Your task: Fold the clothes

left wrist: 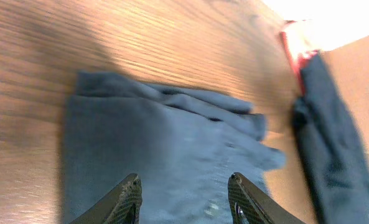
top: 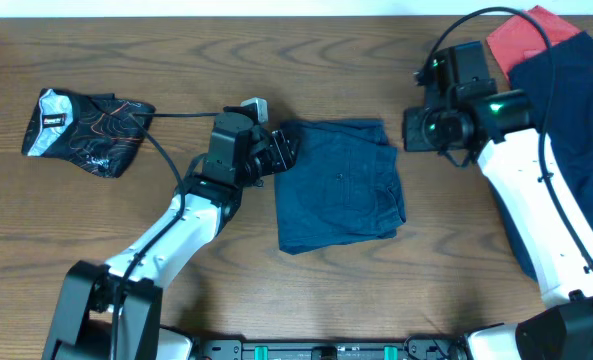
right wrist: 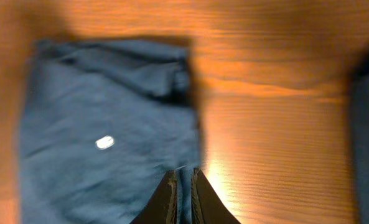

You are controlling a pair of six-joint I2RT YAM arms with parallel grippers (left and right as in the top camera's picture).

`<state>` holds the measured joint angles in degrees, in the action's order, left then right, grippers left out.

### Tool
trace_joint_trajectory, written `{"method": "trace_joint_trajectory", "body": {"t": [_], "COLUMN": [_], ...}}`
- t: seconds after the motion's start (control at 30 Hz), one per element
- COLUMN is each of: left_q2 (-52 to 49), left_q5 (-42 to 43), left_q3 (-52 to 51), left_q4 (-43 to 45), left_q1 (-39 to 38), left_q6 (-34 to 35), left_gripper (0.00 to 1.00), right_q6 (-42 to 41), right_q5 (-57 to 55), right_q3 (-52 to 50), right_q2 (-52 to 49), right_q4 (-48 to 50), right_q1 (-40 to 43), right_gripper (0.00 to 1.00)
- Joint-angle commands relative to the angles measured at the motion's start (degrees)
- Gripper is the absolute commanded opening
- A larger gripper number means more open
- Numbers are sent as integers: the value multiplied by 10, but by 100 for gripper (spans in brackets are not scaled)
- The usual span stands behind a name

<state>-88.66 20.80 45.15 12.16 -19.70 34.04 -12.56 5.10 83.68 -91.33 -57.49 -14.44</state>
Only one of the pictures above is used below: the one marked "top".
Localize red cloth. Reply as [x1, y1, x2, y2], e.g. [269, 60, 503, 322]
[487, 6, 581, 79]

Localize black patterned folded shorts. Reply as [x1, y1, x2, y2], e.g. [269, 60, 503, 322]
[21, 88, 156, 178]

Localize blue denim shorts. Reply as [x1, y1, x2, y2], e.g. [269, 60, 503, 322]
[274, 119, 406, 255]

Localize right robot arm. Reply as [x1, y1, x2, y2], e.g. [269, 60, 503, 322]
[403, 42, 593, 359]

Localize dark navy garment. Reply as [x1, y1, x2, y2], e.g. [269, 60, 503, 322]
[506, 30, 593, 241]

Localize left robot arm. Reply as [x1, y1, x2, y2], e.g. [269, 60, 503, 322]
[42, 98, 296, 359]

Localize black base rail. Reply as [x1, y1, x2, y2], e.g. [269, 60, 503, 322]
[189, 336, 470, 360]

